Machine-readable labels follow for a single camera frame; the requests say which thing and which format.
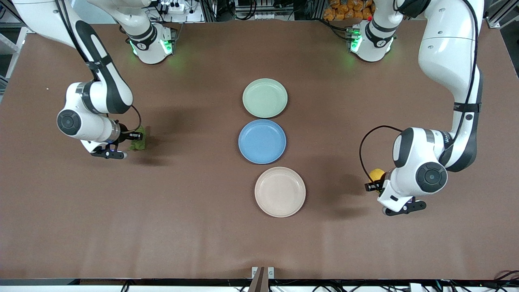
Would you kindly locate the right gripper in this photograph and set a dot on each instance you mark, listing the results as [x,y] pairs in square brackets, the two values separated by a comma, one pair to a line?
[124,136]

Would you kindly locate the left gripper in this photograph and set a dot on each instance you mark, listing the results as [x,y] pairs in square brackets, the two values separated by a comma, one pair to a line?
[372,186]

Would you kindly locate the green lettuce leaf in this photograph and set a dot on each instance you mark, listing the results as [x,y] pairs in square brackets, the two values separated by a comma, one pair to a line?
[142,144]

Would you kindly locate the yellow lemon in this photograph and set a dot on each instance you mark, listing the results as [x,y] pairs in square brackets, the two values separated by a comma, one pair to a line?
[376,174]

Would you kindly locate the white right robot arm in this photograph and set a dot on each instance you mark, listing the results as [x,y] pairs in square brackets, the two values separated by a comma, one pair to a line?
[40,16]

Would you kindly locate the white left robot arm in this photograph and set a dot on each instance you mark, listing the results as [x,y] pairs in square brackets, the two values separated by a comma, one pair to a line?
[446,52]

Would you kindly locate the beige round plate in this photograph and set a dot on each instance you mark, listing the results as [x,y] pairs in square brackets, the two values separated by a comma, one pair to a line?
[279,192]

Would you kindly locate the blue round plate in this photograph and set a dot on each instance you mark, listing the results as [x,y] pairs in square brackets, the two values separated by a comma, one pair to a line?
[262,142]

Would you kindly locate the white power strip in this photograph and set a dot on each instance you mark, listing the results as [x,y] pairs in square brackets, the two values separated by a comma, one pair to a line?
[174,7]

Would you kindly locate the green round plate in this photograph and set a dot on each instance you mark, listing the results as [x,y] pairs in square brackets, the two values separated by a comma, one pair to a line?
[265,97]

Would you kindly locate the orange packaged goods pile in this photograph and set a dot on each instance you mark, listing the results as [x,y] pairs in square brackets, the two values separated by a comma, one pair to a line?
[342,10]

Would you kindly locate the dark equipment rack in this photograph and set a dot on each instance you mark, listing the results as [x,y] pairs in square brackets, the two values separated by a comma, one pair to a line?
[263,8]

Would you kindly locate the grey metal table bracket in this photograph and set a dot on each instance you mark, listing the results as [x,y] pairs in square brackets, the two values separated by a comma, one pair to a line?
[254,271]

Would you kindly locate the aluminium frame profile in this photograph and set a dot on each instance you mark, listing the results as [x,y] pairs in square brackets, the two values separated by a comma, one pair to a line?
[496,21]

